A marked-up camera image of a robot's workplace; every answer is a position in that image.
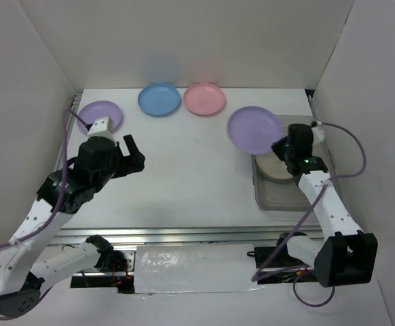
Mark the cream plastic plate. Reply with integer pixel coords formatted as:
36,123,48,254
255,152,293,182

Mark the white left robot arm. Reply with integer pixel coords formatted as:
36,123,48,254
0,117,145,321

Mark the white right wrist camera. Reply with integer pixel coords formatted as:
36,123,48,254
310,120,326,146

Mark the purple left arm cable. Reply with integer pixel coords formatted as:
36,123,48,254
0,108,96,322

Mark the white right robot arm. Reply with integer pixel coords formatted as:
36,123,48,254
272,122,378,287

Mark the aluminium rail frame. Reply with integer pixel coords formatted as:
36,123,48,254
48,227,320,249

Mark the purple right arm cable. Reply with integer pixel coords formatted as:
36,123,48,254
251,120,368,306

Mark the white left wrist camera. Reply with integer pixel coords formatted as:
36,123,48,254
87,116,115,141

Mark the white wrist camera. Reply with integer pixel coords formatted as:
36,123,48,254
87,116,115,141
310,120,326,146

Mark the clear plastic bin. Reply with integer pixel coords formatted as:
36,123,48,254
251,115,333,211

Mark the purple plate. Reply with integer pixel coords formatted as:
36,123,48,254
227,106,283,155
78,101,124,131

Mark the blue plastic plate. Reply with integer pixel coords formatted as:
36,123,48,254
137,84,181,117

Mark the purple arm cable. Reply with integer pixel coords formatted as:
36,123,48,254
251,120,368,306
0,108,96,322

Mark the pink plastic plate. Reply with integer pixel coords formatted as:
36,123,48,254
183,83,226,116

